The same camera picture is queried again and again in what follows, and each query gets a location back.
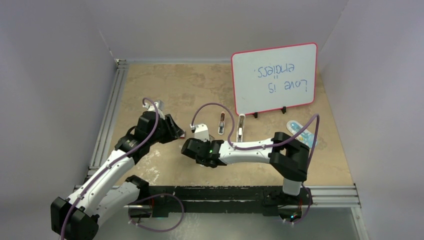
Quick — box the pink and white stapler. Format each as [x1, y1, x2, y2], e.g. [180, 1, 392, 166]
[218, 111, 226, 135]

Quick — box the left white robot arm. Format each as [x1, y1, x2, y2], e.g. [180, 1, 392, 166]
[50, 110, 185, 240]

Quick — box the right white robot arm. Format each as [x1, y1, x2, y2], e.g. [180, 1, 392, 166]
[181, 132, 310, 204]

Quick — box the red-framed whiteboard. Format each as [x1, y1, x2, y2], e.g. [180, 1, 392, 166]
[230, 42, 318, 115]

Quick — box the blue patterned oval case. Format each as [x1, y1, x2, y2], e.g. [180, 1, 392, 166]
[286, 120, 315, 148]

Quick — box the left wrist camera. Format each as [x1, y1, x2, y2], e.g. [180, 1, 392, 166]
[143, 100, 166, 120]

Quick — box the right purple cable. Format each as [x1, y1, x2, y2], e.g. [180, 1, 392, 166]
[189, 102, 321, 226]

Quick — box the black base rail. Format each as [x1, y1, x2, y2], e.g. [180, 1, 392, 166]
[135, 185, 313, 221]

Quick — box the aluminium frame rail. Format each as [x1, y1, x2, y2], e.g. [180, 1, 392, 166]
[88, 59, 130, 176]

